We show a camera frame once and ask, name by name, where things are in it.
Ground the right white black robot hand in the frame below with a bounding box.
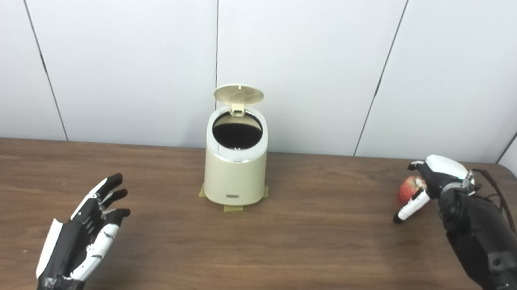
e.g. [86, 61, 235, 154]
[393, 151, 479, 233]

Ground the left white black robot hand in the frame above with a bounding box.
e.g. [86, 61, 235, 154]
[34, 165, 135, 290]

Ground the red apple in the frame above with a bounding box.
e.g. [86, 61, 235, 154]
[397, 174, 429, 208]

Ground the cream round bin lid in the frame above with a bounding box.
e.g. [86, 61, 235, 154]
[212, 81, 266, 119]

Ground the cream-colored bin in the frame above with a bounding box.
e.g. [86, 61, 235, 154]
[199, 102, 274, 210]

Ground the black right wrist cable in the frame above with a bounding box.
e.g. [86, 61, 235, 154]
[466, 168, 517, 234]

